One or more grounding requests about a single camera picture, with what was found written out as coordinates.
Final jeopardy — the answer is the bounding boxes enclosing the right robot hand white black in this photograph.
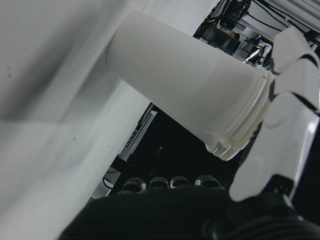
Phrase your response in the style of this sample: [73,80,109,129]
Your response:
[57,26,320,240]

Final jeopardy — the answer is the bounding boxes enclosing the white paper cup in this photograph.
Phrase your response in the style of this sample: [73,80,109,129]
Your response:
[106,10,272,161]

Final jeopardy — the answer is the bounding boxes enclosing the black office chair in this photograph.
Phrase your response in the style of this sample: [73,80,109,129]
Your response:
[199,24,241,56]

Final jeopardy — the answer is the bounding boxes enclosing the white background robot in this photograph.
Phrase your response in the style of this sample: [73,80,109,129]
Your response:
[244,41,272,68]

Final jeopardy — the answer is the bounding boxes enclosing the distant seated person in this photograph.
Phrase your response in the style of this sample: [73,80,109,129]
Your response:
[228,30,241,42]

